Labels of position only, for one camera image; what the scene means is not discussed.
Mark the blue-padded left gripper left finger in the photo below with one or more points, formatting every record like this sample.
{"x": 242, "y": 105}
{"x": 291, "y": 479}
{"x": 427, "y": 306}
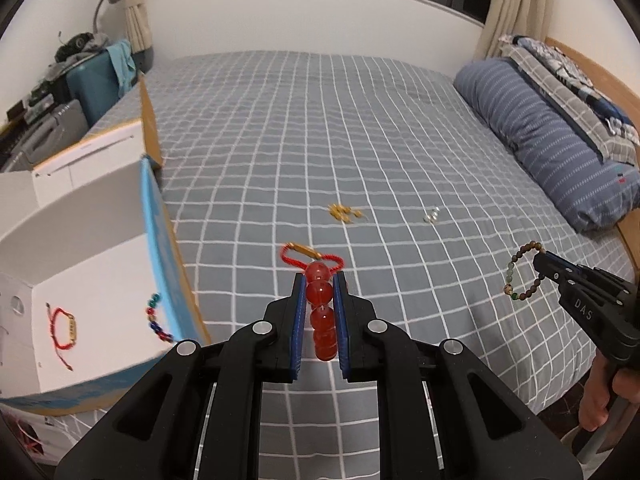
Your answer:
{"x": 297, "y": 335}

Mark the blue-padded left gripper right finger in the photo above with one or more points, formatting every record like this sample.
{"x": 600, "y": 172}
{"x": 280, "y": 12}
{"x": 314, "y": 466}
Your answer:
{"x": 339, "y": 292}

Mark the person's right hand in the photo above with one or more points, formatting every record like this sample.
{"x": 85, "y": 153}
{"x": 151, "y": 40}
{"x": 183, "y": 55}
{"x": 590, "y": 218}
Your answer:
{"x": 593, "y": 409}

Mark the blue striped pillow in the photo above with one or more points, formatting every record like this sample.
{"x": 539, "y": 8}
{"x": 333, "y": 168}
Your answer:
{"x": 590, "y": 192}

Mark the grey checked bed sheet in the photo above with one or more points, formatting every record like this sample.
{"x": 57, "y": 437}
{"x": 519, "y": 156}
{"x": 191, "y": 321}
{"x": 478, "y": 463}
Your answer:
{"x": 386, "y": 165}

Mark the blue yellow cardboard box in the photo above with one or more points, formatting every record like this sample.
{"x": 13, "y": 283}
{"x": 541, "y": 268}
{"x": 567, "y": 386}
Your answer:
{"x": 93, "y": 288}

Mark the wooden headboard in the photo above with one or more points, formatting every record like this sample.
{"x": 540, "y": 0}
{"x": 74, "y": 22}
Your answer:
{"x": 623, "y": 96}

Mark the grey hard-shell suitcase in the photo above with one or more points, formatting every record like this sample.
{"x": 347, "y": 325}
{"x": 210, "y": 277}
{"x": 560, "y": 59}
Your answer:
{"x": 56, "y": 131}

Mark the teal suitcase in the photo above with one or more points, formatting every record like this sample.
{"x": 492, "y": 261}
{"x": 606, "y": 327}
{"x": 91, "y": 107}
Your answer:
{"x": 93, "y": 83}

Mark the teal cloth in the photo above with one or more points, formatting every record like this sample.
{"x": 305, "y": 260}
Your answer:
{"x": 123, "y": 63}

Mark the beige curtain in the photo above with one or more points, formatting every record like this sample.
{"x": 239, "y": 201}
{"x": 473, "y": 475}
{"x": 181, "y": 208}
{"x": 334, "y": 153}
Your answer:
{"x": 513, "y": 17}

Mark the red cord bracelet gold tube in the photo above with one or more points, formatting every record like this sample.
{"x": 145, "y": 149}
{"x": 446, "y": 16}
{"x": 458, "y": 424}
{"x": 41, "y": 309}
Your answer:
{"x": 301, "y": 256}

